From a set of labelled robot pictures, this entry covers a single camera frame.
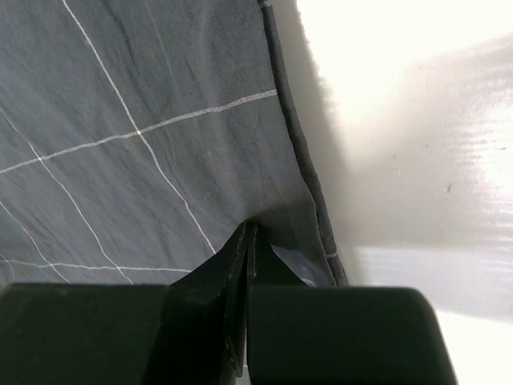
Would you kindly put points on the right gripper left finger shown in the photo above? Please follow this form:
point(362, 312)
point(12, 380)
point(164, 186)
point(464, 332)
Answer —
point(188, 332)

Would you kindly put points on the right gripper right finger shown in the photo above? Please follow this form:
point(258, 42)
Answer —
point(299, 334)

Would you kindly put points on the dark checked cloth napkin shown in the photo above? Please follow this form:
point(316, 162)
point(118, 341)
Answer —
point(137, 135)

